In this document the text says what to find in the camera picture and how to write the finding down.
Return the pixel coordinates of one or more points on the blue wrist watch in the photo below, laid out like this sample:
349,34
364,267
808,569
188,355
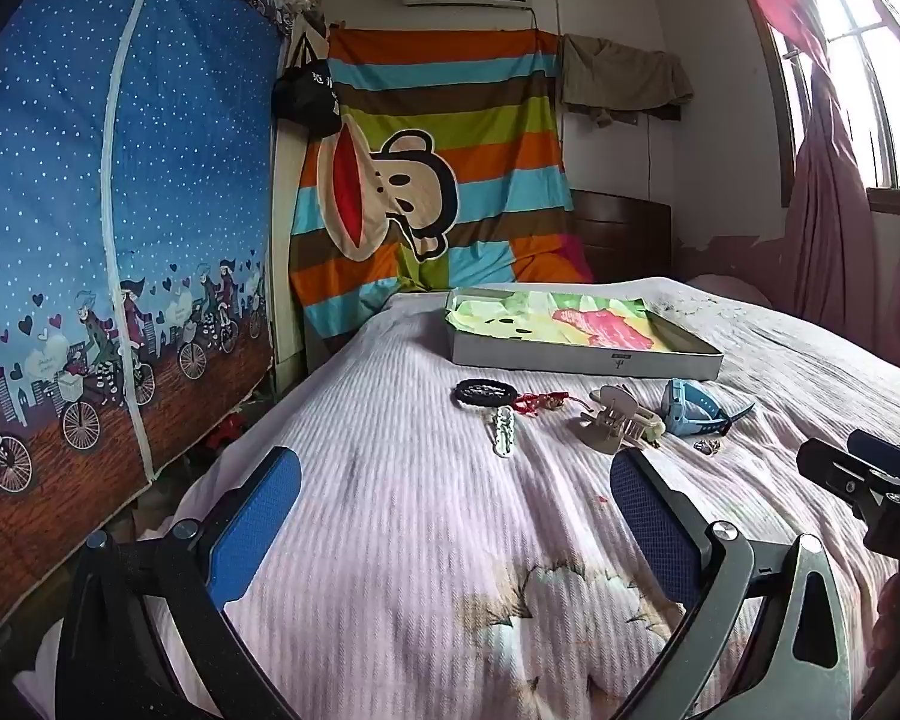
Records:
682,405

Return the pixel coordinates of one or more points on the grey shallow box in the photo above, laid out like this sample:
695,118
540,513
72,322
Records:
540,364

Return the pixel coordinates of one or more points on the khaki hanging garment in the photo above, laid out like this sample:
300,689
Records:
619,75

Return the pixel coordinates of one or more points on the window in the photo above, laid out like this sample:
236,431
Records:
870,75

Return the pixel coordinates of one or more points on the beige claw hair clip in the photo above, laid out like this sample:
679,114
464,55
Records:
607,420

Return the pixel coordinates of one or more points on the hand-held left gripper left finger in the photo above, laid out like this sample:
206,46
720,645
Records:
259,525

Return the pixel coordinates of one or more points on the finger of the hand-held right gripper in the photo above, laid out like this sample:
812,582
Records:
832,465
881,454

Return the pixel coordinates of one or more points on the dark wooden headboard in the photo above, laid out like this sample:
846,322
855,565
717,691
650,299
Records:
622,236

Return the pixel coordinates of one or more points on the red toy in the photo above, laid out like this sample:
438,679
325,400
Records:
225,435

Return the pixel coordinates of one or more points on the pink pillow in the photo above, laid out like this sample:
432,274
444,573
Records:
727,289

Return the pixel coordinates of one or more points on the pink bedspread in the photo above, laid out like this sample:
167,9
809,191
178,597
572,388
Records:
435,540

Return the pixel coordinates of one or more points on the pink curtain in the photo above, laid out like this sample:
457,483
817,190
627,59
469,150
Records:
825,240

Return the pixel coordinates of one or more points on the black and white barrette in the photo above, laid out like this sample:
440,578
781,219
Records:
503,431

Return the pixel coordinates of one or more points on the blue printed fabric wardrobe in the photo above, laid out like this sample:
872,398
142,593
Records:
120,165

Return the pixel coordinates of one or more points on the black hanging bag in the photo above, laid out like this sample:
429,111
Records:
307,94

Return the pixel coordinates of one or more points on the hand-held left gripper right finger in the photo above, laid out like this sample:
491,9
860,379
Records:
656,525

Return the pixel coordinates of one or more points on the white wooden board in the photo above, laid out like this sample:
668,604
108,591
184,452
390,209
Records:
285,255

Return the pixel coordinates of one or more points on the colourful printed cloth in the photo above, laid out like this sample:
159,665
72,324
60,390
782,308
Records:
555,319

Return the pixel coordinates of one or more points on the striped monkey print sheet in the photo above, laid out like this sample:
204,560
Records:
487,112

